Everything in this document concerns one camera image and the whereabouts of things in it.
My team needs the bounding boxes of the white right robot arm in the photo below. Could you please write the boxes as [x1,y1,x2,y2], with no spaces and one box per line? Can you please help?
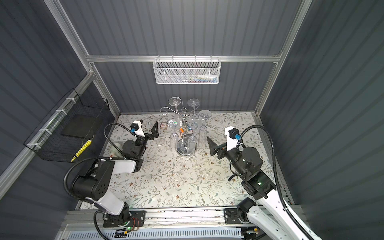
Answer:
[207,125,320,240]

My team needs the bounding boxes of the clear flute back left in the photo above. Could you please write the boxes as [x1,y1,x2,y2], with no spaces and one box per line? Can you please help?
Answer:
[168,97,182,113]

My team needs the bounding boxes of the clear flute back right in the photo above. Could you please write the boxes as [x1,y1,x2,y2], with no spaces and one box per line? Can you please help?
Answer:
[187,98,200,119]

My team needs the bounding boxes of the silver wine glass rack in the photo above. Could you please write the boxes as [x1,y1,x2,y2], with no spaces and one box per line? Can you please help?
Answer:
[160,107,198,158]

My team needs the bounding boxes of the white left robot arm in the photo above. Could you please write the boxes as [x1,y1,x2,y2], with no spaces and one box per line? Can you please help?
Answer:
[63,120,159,227]

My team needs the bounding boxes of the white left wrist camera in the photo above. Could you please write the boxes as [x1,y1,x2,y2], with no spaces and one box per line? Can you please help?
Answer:
[130,120,145,138]

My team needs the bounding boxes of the black wire mesh basket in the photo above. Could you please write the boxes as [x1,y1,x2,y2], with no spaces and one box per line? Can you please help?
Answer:
[24,91,115,163]

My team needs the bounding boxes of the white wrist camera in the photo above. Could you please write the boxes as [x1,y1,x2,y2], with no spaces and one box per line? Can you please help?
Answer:
[130,120,145,138]
[225,126,241,152]

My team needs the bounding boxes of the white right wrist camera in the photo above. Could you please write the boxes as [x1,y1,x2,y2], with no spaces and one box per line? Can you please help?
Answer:
[225,126,241,152]

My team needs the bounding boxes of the clear flute front centre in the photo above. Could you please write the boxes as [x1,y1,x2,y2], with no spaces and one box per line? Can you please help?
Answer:
[187,118,203,141]

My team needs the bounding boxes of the items in white basket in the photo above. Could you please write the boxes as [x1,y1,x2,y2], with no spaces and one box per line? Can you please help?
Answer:
[176,74,219,83]

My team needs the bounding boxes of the yellow black striped item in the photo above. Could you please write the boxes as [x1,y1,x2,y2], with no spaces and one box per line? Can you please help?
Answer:
[71,140,92,162]

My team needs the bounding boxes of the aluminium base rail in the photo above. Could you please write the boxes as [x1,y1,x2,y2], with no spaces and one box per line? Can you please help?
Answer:
[58,206,235,236]

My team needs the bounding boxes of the clear champagne flute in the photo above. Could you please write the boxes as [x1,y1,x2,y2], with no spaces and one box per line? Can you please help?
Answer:
[156,135,166,146]
[167,118,183,152]

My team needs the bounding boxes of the white wire mesh basket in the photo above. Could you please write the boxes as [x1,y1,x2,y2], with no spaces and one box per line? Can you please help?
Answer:
[153,59,222,85]

